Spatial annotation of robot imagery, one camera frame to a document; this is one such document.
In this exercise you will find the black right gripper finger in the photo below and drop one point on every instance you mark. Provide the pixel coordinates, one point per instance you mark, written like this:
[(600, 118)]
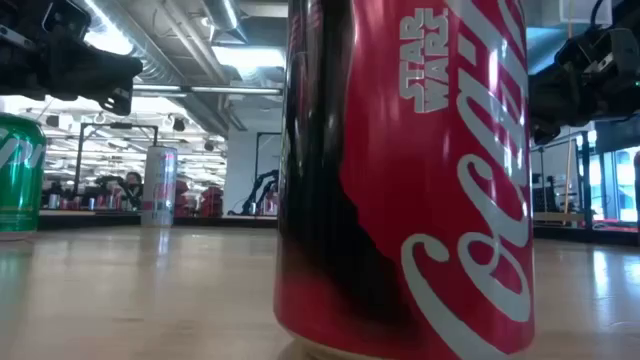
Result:
[(560, 97), (545, 134)]

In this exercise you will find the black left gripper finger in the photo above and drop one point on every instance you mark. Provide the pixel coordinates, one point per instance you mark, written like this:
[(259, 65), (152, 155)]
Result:
[(105, 70), (119, 102)]

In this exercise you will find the slim white can red print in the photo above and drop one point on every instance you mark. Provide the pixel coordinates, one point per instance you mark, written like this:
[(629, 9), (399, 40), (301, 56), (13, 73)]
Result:
[(159, 190)]

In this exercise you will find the green Sprite can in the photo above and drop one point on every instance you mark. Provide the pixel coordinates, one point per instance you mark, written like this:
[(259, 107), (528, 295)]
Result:
[(20, 175)]

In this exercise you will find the red Star Wars Coca-Cola can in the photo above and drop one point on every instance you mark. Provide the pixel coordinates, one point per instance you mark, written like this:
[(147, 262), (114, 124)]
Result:
[(400, 200)]

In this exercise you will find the black background robot arm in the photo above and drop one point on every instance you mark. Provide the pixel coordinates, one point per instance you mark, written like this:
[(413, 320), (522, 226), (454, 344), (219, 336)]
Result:
[(257, 187)]

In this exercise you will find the wooden shelf board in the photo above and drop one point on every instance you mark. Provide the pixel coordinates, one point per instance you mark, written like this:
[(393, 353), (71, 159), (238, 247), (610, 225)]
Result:
[(555, 217)]

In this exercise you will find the black perforated rack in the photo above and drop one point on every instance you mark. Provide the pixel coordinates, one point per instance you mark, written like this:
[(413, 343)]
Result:
[(545, 197)]

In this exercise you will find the black ceiling spotlight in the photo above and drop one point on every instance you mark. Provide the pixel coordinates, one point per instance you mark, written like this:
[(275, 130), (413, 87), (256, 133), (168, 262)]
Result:
[(52, 121), (178, 125)]

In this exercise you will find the person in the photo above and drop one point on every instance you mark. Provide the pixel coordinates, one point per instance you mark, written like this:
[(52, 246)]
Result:
[(134, 187)]

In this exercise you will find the bright window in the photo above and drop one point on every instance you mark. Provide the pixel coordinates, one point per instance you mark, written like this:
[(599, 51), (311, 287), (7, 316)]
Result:
[(625, 185)]

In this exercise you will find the translucent ceiling box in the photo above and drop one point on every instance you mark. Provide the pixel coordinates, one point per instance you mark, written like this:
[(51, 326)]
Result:
[(575, 10)]

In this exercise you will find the long ceiling light bar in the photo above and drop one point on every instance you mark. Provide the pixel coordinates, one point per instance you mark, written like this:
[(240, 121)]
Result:
[(235, 90)]

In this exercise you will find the red background bin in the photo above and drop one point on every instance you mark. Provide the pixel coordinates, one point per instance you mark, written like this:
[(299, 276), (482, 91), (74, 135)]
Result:
[(212, 202)]

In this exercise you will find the silver round ventilation duct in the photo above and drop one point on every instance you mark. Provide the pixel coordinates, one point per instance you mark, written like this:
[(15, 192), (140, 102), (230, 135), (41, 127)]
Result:
[(222, 15), (150, 65)]

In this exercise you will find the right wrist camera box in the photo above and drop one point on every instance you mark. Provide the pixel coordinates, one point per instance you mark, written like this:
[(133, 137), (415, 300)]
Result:
[(622, 50)]

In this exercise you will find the shiny rectangular ventilation duct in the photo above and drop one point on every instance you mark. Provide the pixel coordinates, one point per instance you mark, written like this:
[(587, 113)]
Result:
[(542, 45)]

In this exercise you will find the black metal station frame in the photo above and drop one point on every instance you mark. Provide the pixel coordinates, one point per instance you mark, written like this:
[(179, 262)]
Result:
[(78, 160)]

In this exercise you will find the thin black metal frame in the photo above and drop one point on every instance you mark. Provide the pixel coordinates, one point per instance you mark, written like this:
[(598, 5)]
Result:
[(256, 165)]

